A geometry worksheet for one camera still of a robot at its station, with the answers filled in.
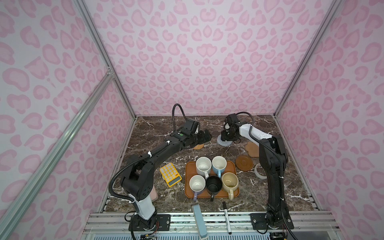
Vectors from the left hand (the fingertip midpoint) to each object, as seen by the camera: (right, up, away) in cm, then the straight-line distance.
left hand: (208, 136), depth 86 cm
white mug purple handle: (-7, -27, -1) cm, 28 cm away
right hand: (+13, -1, +16) cm, 21 cm away
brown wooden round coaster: (+23, -17, +7) cm, 29 cm away
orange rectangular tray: (-11, -21, +4) cm, 24 cm away
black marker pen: (+8, -37, -10) cm, 40 cm away
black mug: (+3, -27, -2) cm, 28 cm away
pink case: (-30, -31, -6) cm, 43 cm away
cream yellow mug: (+12, -26, -1) cm, 29 cm away
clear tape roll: (+28, -22, +2) cm, 36 cm away
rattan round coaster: (-6, -8, +15) cm, 18 cm away
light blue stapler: (-5, -40, -15) cm, 43 cm away
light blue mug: (+7, -17, +4) cm, 18 cm away
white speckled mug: (-3, -18, +4) cm, 19 cm away
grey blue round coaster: (+11, -6, +17) cm, 21 cm away
